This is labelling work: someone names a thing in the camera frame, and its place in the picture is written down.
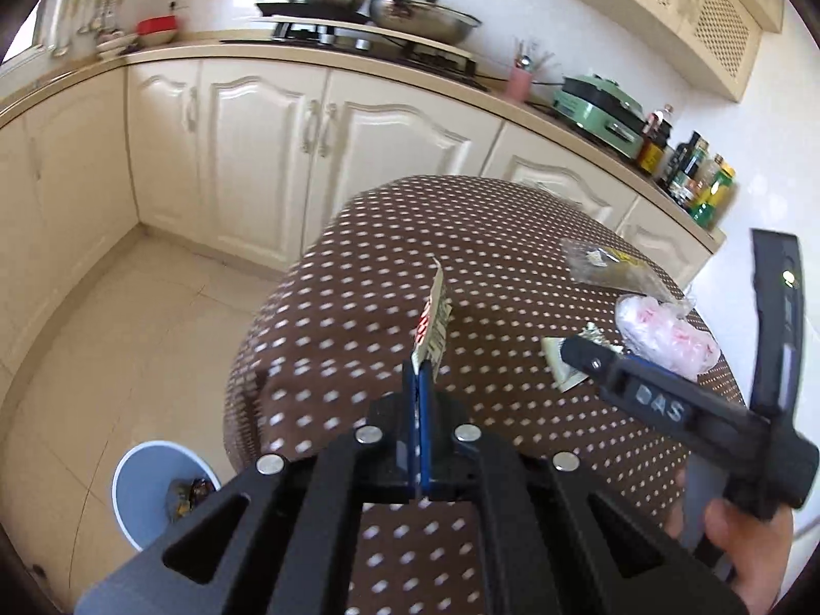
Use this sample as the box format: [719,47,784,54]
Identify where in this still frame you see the steel wok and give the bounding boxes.
[370,0,483,47]

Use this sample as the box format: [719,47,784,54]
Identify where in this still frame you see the clear seasoning bottle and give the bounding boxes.
[690,154,723,206]

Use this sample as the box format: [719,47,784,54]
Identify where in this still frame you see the green electric cooker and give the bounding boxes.
[552,75,647,158]

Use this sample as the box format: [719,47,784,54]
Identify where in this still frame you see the person's right hand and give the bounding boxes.
[663,467,795,604]

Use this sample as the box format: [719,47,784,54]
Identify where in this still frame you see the blue trash bin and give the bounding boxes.
[112,441,223,553]

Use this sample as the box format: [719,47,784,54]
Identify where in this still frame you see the pink plastic bag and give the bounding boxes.
[615,295,720,380]

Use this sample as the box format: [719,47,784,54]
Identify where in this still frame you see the black gas stove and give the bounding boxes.
[221,16,491,92]

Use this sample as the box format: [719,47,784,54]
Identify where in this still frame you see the dark green oil bottle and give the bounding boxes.
[669,131,704,198]

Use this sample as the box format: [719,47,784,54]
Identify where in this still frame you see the clear plastic bag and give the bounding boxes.
[560,237,681,303]

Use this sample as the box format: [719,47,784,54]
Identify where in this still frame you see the pink utensil holder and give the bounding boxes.
[506,38,558,102]

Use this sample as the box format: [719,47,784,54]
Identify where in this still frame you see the hanging utensil rack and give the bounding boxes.
[51,0,145,55]

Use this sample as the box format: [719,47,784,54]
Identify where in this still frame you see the cream base cabinets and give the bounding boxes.
[0,57,728,392]

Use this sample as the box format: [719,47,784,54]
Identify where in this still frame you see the brown polka dot tablecloth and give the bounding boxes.
[221,174,747,615]

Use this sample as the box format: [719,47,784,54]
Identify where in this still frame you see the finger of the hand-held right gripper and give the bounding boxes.
[560,333,770,456]
[626,352,749,408]

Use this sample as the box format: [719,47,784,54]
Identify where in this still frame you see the pale green wrapper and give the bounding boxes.
[541,332,591,393]

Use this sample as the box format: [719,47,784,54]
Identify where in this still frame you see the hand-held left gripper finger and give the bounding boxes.
[77,359,420,615]
[419,364,750,615]

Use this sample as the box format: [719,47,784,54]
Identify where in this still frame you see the cream lattice wall cabinet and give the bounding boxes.
[552,0,786,102]

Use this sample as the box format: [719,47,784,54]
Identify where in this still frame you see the green yellow bottle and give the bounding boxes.
[692,163,736,230]

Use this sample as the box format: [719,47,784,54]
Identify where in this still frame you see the white red paper wrapper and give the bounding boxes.
[410,259,456,373]

